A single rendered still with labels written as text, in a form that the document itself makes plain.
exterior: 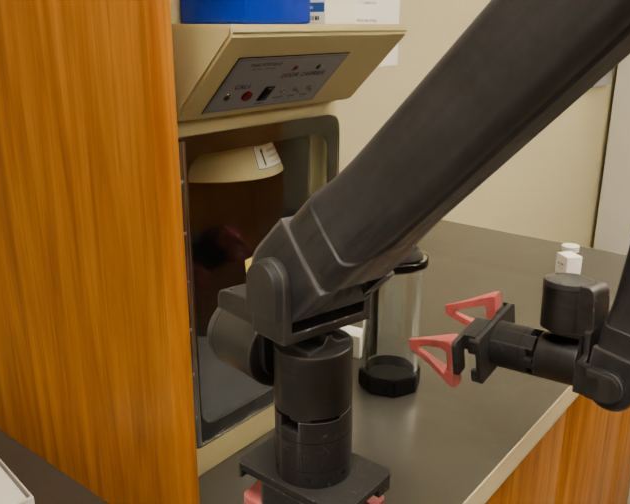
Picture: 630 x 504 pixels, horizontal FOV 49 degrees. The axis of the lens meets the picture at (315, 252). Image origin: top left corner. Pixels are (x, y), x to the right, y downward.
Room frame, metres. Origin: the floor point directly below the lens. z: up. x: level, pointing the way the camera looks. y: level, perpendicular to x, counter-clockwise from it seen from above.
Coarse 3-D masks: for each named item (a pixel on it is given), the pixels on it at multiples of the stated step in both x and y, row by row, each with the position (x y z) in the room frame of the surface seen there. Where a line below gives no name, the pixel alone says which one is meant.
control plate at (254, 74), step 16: (240, 64) 0.74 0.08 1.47; (256, 64) 0.76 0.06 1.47; (272, 64) 0.78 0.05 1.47; (288, 64) 0.80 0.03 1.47; (304, 64) 0.83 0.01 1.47; (336, 64) 0.88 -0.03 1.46; (224, 80) 0.74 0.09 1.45; (240, 80) 0.76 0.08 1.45; (256, 80) 0.78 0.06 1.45; (272, 80) 0.81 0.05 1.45; (288, 80) 0.83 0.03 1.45; (304, 80) 0.86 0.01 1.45; (320, 80) 0.88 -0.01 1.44; (224, 96) 0.77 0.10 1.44; (240, 96) 0.79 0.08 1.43; (256, 96) 0.81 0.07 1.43; (272, 96) 0.84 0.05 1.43; (288, 96) 0.86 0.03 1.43; (304, 96) 0.89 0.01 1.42; (208, 112) 0.77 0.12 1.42
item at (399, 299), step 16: (416, 272) 1.00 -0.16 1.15; (384, 288) 0.99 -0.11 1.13; (400, 288) 0.99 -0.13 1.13; (416, 288) 1.00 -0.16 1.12; (384, 304) 0.99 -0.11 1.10; (400, 304) 0.99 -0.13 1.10; (416, 304) 1.01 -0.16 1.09; (368, 320) 1.01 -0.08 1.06; (384, 320) 0.99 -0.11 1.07; (400, 320) 0.99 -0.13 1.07; (416, 320) 1.01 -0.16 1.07; (368, 336) 1.01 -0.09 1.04; (384, 336) 0.99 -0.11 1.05; (400, 336) 0.99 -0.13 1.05; (416, 336) 1.01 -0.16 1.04; (368, 352) 1.01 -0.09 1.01; (384, 352) 0.99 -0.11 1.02; (400, 352) 0.99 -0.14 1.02; (368, 368) 1.01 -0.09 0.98; (384, 368) 0.99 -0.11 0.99; (400, 368) 0.99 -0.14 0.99; (416, 368) 1.02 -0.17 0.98
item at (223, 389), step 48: (192, 144) 0.78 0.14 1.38; (240, 144) 0.84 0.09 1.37; (288, 144) 0.91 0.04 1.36; (336, 144) 0.99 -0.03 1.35; (192, 192) 0.78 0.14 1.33; (240, 192) 0.84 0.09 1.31; (288, 192) 0.91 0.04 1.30; (192, 240) 0.78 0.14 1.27; (240, 240) 0.84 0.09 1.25; (240, 384) 0.83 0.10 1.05
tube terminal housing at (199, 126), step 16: (176, 0) 0.79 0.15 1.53; (176, 16) 0.79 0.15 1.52; (256, 112) 0.88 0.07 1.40; (272, 112) 0.90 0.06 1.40; (288, 112) 0.93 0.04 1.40; (304, 112) 0.95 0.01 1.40; (320, 112) 0.98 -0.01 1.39; (192, 128) 0.80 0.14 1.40; (208, 128) 0.82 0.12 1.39; (224, 128) 0.84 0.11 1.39; (256, 416) 0.87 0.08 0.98; (272, 416) 0.90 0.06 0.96; (240, 432) 0.84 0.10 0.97; (256, 432) 0.87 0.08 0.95; (208, 448) 0.80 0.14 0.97; (224, 448) 0.82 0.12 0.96; (240, 448) 0.84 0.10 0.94; (208, 464) 0.80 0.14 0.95
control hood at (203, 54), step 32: (192, 32) 0.72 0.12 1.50; (224, 32) 0.69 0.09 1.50; (256, 32) 0.72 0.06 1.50; (288, 32) 0.76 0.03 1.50; (320, 32) 0.80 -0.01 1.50; (352, 32) 0.85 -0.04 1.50; (384, 32) 0.90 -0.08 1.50; (192, 64) 0.72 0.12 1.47; (224, 64) 0.72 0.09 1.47; (352, 64) 0.91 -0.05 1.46; (192, 96) 0.73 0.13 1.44; (320, 96) 0.93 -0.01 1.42
